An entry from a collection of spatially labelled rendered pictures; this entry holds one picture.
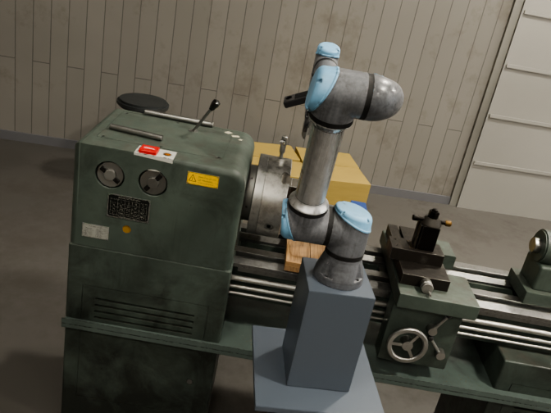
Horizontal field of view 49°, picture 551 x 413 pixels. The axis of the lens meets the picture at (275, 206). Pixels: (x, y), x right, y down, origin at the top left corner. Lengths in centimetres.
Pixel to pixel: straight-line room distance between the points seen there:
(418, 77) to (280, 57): 122
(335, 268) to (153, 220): 73
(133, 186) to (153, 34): 322
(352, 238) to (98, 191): 93
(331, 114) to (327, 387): 89
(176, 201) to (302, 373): 73
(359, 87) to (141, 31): 392
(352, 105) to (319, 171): 22
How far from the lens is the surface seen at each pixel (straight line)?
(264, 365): 199
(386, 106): 150
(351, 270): 177
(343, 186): 470
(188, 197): 211
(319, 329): 182
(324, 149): 156
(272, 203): 220
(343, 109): 148
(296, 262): 228
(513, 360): 258
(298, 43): 524
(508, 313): 252
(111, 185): 217
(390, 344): 235
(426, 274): 231
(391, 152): 563
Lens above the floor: 199
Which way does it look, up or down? 24 degrees down
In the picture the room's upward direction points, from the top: 11 degrees clockwise
